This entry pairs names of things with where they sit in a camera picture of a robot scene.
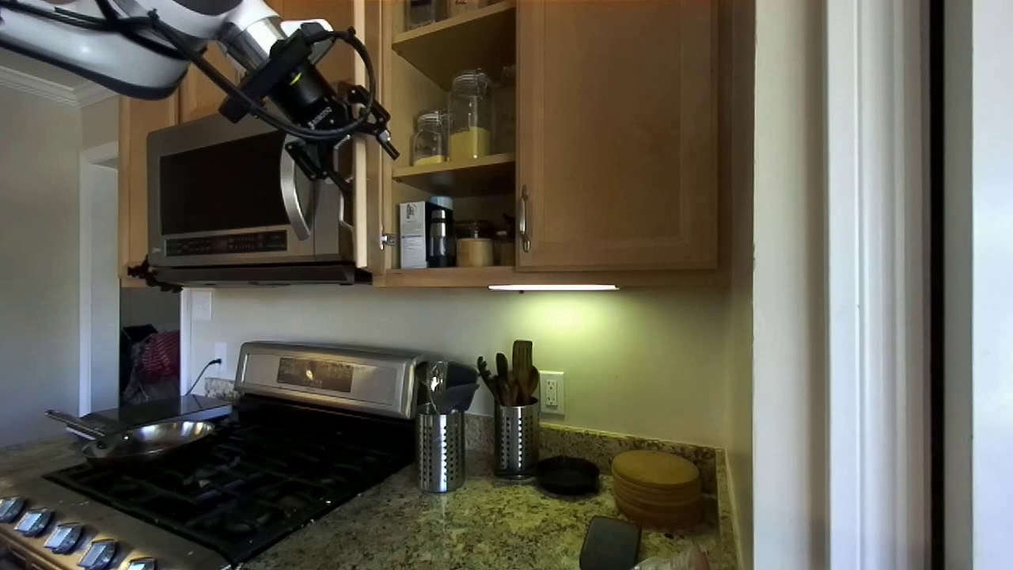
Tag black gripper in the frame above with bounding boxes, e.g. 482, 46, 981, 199
246, 25, 402, 196

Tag stainless steel microwave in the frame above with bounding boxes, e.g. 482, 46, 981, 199
124, 109, 375, 291

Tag small glass jar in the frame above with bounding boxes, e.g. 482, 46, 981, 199
409, 109, 453, 172

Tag white box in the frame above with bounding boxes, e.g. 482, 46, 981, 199
396, 199, 430, 273

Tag glass jar with yellow contents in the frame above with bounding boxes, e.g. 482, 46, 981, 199
446, 67, 495, 163

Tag black canister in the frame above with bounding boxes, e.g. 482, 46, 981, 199
425, 193, 460, 269

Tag glass storage jar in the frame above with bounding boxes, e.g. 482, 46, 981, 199
402, 0, 451, 30

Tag short yellow jar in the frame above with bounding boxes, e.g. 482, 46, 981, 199
453, 220, 497, 269

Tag small dark jar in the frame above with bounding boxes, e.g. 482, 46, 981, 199
490, 214, 521, 269

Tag under cabinet light strip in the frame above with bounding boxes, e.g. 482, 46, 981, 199
484, 280, 623, 297

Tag silver ladle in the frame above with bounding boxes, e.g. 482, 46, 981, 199
419, 357, 453, 417

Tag black kitchen utensil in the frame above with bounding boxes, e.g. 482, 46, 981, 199
433, 362, 482, 417

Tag wooden spoon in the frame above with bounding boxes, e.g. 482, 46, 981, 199
509, 337, 544, 408

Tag dark red bag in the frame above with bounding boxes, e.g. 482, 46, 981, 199
118, 323, 184, 413

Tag perforated steel utensil holder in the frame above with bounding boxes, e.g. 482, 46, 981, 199
490, 399, 544, 482
414, 405, 472, 498

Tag stainless steel gas stove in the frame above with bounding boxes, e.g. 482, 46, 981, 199
0, 339, 457, 570

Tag steel frying pan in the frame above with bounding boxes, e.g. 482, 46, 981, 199
46, 405, 221, 470

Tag black bowl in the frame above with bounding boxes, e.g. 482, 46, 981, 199
531, 453, 605, 499

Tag light wood wall cabinet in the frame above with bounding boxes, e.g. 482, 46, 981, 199
115, 0, 733, 295

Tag white wall outlet with plug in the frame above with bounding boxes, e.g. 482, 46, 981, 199
207, 339, 235, 399

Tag light wood cabinet door with bar handle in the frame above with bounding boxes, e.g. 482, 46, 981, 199
513, 0, 725, 276

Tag black appliance power cord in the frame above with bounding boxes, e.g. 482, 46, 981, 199
184, 356, 227, 402

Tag dark utensil handles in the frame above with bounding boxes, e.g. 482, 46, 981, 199
472, 352, 517, 408

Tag white door frame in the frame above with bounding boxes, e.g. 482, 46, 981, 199
752, 0, 1013, 570

